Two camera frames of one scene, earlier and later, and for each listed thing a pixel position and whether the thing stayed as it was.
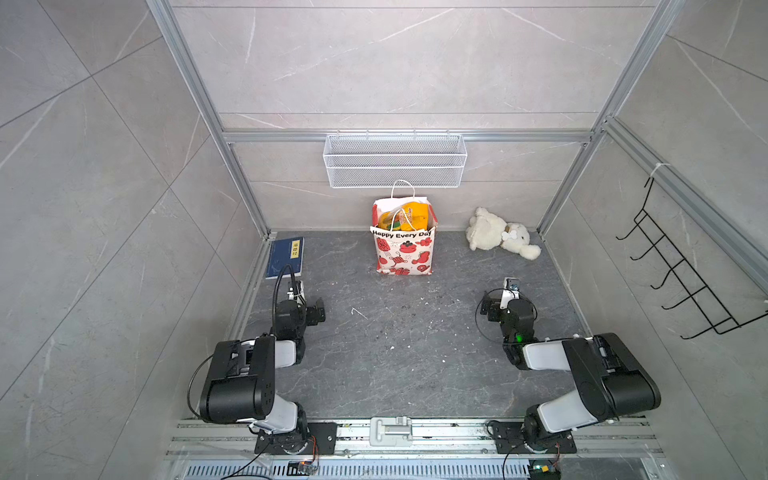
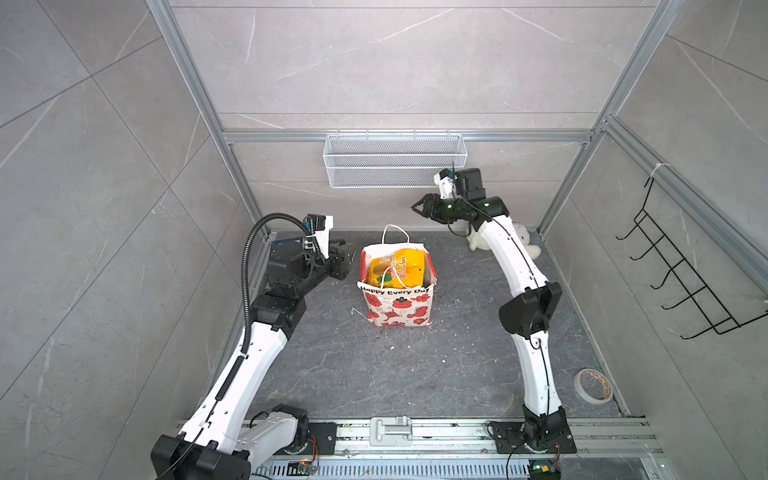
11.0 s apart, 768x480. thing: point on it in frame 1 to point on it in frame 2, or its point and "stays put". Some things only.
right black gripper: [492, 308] to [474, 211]
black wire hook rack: [719, 318] stays put
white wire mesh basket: [395, 161] stays put
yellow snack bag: [410, 216] to [404, 268]
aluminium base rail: [224, 449] stays put
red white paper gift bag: [404, 229] to [397, 280]
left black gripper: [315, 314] to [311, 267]
